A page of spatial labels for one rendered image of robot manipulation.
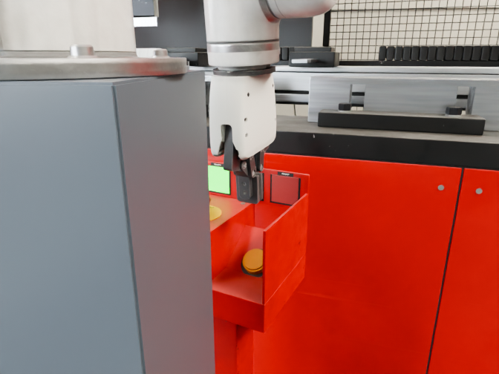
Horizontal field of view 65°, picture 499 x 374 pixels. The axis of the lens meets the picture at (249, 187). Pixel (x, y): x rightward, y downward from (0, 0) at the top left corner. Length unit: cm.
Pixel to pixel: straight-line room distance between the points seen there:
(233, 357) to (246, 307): 16
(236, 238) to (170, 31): 109
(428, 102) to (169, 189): 67
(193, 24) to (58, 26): 130
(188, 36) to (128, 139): 136
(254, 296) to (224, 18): 35
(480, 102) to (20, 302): 80
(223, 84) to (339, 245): 47
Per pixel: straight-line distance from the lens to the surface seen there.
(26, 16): 25
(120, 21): 28
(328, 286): 87
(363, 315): 90
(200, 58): 119
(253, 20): 45
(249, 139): 46
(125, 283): 22
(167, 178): 26
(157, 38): 162
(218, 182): 68
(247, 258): 59
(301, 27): 142
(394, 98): 86
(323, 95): 87
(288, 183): 62
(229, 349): 68
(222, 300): 56
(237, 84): 45
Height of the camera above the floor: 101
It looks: 18 degrees down
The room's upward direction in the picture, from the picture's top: straight up
